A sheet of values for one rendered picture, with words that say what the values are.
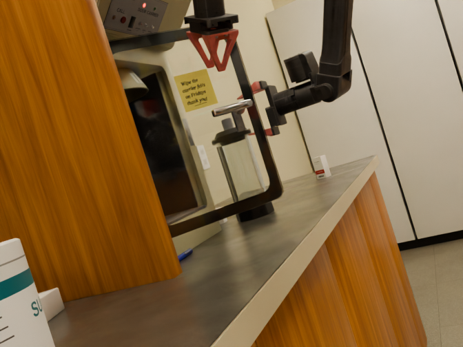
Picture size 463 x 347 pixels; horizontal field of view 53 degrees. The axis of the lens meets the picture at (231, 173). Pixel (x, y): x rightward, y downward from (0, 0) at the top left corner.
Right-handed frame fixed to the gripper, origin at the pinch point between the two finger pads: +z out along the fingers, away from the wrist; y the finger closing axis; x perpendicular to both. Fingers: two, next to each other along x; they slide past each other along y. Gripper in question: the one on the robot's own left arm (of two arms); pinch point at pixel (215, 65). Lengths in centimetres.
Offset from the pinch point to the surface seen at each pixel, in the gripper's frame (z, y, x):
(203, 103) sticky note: 8.2, -4.1, -1.7
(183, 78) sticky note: 2.9, -6.7, -4.2
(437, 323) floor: 161, -32, 126
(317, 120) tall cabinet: 113, -205, 193
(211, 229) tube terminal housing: 40.7, -8.2, -2.0
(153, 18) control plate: -7.8, -21.3, -3.1
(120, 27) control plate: -7.7, -15.9, -12.3
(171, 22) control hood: -5.8, -25.9, 2.9
